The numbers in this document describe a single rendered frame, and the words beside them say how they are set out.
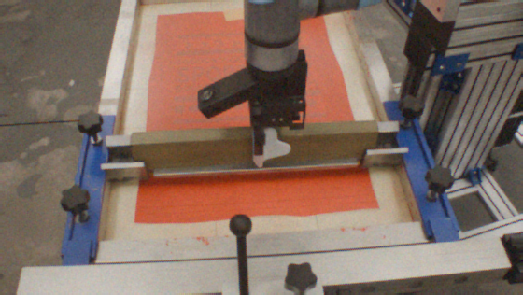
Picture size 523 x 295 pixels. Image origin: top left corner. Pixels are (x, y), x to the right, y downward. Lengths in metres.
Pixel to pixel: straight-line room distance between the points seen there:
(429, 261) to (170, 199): 0.43
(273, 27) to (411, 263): 0.37
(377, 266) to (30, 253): 1.58
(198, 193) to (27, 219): 1.38
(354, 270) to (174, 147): 0.34
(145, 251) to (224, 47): 0.55
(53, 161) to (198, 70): 1.34
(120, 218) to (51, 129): 1.64
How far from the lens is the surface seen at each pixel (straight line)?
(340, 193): 0.86
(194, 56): 1.12
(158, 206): 0.85
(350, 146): 0.84
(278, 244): 0.76
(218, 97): 0.72
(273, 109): 0.72
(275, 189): 0.86
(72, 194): 0.77
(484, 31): 1.08
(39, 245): 2.06
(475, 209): 1.91
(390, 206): 0.87
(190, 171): 0.84
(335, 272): 0.68
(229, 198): 0.85
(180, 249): 0.76
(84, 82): 2.65
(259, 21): 0.63
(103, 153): 0.89
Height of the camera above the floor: 1.64
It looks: 48 degrees down
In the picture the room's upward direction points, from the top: straight up
